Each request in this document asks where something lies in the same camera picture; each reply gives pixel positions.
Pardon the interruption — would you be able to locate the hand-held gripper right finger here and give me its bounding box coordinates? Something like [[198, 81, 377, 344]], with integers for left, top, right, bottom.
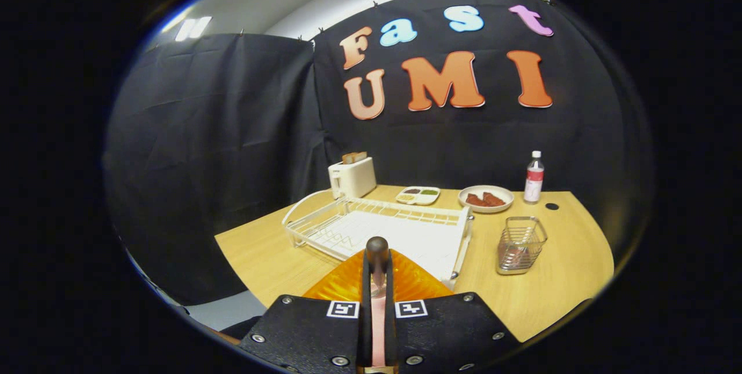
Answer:
[[380, 248, 522, 373]]

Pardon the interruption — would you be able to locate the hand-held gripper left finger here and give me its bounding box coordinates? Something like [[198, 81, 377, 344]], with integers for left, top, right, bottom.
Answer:
[[238, 248, 377, 373]]

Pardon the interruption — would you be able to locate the pink plate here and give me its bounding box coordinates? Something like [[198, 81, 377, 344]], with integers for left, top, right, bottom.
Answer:
[[371, 296, 387, 368]]

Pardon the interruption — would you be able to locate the dark-handled spoon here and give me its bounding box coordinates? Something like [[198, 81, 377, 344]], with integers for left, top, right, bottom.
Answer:
[[366, 236, 390, 299]]

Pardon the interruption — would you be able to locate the white wire dish rack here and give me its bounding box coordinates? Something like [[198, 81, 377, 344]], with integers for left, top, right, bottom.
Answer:
[[282, 190, 474, 289]]

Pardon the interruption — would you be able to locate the metal wire basket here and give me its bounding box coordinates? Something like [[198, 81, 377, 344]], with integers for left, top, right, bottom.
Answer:
[[496, 216, 548, 275]]

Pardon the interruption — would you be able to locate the white divided dish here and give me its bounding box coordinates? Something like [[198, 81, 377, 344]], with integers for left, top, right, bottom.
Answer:
[[395, 186, 441, 206]]

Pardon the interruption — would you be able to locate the white round meat plate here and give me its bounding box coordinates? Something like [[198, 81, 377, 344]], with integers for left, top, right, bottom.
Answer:
[[458, 185, 515, 213]]

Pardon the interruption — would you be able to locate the white toaster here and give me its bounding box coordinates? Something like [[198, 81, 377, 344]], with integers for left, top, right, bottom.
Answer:
[[328, 157, 377, 200]]

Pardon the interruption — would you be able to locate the clear red-label bottle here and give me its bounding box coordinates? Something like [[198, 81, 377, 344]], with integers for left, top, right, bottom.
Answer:
[[523, 151, 545, 205]]

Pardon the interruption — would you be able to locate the black backdrop cloth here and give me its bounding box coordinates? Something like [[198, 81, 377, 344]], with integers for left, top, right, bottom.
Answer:
[[104, 0, 653, 305]]

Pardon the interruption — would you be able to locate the ceiling light panel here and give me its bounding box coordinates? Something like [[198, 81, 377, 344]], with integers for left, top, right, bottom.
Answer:
[[174, 16, 213, 42]]

